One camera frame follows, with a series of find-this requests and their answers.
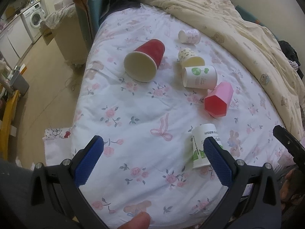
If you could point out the large red paper cup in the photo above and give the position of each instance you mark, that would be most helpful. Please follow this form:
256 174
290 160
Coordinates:
143 63

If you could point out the teal bed footboard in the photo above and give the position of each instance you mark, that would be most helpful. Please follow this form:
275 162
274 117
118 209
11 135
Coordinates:
89 14

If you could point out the cardboard box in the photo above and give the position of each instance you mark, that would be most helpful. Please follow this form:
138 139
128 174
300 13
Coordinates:
46 33

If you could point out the yellow wooden rack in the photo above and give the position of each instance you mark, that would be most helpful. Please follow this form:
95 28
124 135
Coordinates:
6 123

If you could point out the white cup green leaf print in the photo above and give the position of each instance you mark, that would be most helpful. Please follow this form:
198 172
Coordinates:
202 77

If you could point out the pink hexagonal plastic cup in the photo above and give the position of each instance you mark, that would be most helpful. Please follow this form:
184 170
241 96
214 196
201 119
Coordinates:
217 102

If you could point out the cream bear-print duvet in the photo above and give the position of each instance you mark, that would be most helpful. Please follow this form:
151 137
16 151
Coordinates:
253 45

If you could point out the dark clothes pile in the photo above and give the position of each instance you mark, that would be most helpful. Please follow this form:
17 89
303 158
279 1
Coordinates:
290 54

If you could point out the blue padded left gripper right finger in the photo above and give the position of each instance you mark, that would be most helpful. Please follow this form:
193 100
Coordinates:
220 160

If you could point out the person's right hand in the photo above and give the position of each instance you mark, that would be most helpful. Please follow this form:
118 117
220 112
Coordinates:
292 191

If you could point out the white green-print paper cup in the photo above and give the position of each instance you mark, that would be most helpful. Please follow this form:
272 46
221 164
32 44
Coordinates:
199 134

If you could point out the white floral bed sheet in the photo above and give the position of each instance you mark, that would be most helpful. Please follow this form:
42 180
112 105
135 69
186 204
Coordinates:
147 163

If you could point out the small pink-print paper cup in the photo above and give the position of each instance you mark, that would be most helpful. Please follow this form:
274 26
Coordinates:
191 36

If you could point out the yellow patterned paper cup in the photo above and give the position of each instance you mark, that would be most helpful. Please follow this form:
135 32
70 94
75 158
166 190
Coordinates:
188 58

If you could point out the grey waste bin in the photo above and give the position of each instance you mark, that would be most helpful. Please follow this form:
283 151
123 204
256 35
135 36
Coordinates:
17 82

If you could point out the cream fabric armchair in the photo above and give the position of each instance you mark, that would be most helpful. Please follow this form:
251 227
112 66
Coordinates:
66 30

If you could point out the white washing machine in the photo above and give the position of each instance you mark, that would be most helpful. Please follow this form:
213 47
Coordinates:
32 18

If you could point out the white kitchen cabinet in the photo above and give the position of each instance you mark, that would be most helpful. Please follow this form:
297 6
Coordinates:
15 41

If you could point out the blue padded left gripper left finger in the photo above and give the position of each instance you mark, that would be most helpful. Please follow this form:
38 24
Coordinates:
86 159

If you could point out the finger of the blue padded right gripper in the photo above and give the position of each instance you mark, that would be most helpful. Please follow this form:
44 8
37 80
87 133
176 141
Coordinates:
292 145

